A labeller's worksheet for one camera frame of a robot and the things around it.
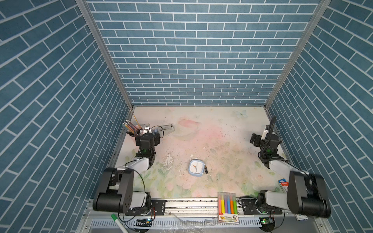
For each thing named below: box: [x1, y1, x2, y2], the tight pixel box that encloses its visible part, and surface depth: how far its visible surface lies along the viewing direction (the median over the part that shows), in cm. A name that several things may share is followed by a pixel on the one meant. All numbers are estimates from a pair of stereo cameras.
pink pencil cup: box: [126, 125, 143, 137], surface depth 93 cm
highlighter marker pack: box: [217, 191, 239, 224], surface depth 74 cm
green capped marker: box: [110, 213, 129, 233], surface depth 70 cm
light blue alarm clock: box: [187, 158, 205, 177], surface depth 86 cm
